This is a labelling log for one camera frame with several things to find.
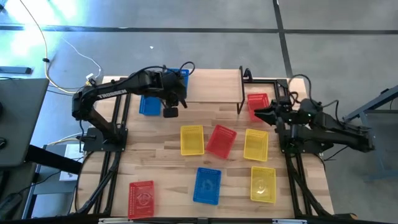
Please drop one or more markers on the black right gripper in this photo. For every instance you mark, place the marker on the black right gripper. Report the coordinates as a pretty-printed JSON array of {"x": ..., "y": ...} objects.
[{"x": 284, "y": 115}]

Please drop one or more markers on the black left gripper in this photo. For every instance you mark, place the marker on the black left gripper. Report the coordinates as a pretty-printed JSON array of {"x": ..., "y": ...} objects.
[{"x": 171, "y": 85}]

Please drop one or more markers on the red plastic basket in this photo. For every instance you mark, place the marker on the red plastic basket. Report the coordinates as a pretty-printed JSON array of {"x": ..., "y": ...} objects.
[
  {"x": 220, "y": 141},
  {"x": 258, "y": 100}
]

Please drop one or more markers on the blue plastic basket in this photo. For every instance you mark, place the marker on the blue plastic basket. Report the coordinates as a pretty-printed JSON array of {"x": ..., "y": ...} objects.
[
  {"x": 186, "y": 84},
  {"x": 149, "y": 107}
]

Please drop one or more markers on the yellow plastic basket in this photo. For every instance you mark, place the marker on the yellow plastic basket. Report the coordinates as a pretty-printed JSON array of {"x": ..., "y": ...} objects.
[
  {"x": 192, "y": 140},
  {"x": 255, "y": 144}
]

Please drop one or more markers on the yellow basket with embossed logo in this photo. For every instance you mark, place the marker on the yellow basket with embossed logo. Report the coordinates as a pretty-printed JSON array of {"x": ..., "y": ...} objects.
[{"x": 263, "y": 184}]

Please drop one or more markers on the blue basket with embossed logo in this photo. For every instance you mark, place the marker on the blue basket with embossed logo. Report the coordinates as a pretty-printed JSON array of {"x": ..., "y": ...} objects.
[{"x": 206, "y": 186}]

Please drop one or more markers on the red basket with embossed logo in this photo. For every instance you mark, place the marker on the red basket with embossed logo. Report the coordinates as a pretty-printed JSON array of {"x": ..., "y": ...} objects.
[{"x": 141, "y": 199}]

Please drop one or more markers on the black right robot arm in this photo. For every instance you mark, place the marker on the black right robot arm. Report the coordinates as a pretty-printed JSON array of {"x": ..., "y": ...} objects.
[{"x": 342, "y": 133}]

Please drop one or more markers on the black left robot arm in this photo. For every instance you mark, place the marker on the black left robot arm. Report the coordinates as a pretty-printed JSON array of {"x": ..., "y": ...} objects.
[{"x": 112, "y": 93}]

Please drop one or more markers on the wooden shelf with black legs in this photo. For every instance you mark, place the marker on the wooden shelf with black legs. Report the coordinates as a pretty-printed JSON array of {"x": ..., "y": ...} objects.
[{"x": 214, "y": 85}]

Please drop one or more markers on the yellow power plug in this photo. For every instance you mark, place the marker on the yellow power plug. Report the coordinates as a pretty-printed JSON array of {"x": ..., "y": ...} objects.
[{"x": 90, "y": 82}]

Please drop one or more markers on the white power plug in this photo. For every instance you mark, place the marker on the white power plug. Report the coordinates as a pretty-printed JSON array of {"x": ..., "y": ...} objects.
[{"x": 90, "y": 76}]

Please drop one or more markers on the blue-grey metal stand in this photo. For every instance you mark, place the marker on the blue-grey metal stand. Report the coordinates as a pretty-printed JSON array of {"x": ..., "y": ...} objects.
[{"x": 370, "y": 105}]

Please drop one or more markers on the white paper box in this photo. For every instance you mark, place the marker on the white paper box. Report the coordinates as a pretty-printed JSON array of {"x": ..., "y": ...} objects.
[{"x": 73, "y": 155}]

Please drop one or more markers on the black desk leg bar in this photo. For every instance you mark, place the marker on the black desk leg bar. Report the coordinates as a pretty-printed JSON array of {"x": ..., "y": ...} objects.
[{"x": 53, "y": 158}]

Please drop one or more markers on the grey desk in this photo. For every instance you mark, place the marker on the grey desk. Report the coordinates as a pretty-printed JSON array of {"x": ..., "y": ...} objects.
[{"x": 21, "y": 118}]

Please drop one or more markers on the dark flat bar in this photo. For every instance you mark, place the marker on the dark flat bar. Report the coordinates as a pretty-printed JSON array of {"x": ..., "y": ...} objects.
[{"x": 15, "y": 70}]

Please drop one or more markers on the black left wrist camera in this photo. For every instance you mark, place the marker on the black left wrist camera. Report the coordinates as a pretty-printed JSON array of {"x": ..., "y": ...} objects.
[{"x": 170, "y": 112}]

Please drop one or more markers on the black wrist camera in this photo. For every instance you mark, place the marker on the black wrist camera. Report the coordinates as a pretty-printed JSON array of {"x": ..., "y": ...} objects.
[
  {"x": 170, "y": 112},
  {"x": 286, "y": 102}
]

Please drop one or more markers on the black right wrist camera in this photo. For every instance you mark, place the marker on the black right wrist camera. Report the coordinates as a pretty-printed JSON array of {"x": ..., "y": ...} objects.
[{"x": 286, "y": 102}]

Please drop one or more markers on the black aluminium table frame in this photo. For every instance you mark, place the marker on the black aluminium table frame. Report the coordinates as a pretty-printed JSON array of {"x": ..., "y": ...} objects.
[{"x": 264, "y": 81}]

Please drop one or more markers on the white strip on rail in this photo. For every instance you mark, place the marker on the white strip on rail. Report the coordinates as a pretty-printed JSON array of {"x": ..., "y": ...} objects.
[
  {"x": 115, "y": 220},
  {"x": 289, "y": 221}
]

